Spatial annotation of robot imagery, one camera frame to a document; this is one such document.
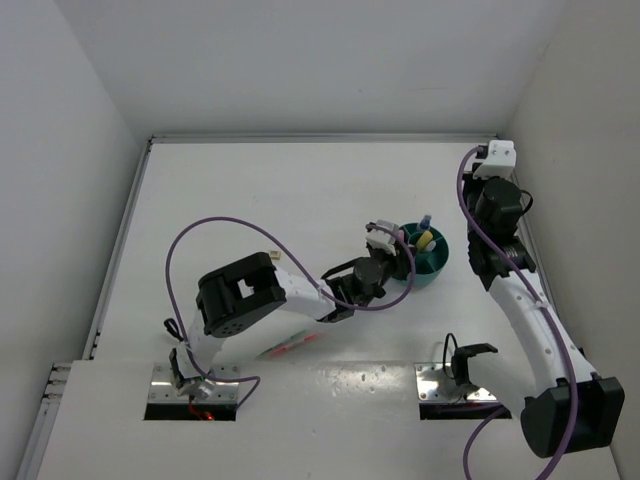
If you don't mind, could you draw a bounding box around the teal round divided container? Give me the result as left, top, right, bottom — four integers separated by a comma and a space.
401, 223, 449, 290

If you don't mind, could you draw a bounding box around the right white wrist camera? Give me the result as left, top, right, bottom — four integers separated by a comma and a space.
473, 140, 517, 180

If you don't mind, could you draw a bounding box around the purple cable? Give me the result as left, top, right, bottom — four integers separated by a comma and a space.
457, 144, 581, 480
164, 217, 417, 411

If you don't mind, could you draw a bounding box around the green thin pen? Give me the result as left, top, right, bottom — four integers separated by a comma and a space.
281, 330, 309, 348

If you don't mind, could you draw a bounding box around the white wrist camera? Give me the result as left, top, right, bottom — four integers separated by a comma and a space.
473, 140, 517, 180
365, 220, 401, 258

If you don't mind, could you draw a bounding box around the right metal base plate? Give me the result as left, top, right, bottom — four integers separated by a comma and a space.
414, 362, 497, 405

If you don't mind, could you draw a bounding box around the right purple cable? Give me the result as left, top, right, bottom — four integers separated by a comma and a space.
457, 144, 581, 480

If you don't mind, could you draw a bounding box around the yellow highlighter marker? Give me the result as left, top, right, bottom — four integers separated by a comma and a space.
415, 230, 435, 252

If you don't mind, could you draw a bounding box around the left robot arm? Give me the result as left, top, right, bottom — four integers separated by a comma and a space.
164, 241, 417, 398

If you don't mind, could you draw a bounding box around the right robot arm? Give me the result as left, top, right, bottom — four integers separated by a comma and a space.
451, 173, 625, 458

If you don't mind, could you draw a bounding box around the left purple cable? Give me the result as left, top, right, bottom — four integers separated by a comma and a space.
164, 217, 417, 411

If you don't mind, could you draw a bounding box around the red thin pen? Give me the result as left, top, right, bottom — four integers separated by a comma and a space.
264, 331, 321, 358

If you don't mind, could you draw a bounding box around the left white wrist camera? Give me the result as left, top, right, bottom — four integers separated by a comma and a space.
365, 220, 401, 258

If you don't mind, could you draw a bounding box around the metal base plate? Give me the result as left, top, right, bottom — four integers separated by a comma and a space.
147, 363, 239, 406
414, 362, 497, 405

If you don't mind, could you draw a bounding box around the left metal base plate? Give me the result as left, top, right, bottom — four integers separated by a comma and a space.
147, 363, 239, 406

